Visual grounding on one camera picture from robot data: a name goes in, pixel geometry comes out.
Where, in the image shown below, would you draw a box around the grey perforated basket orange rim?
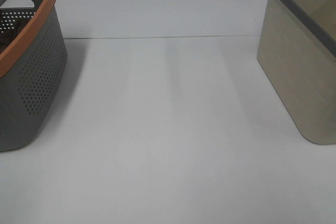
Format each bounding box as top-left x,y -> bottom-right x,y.
1,0 -> 67,152

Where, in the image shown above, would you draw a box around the beige basket grey rim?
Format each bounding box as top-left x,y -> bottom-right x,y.
257,0 -> 335,145

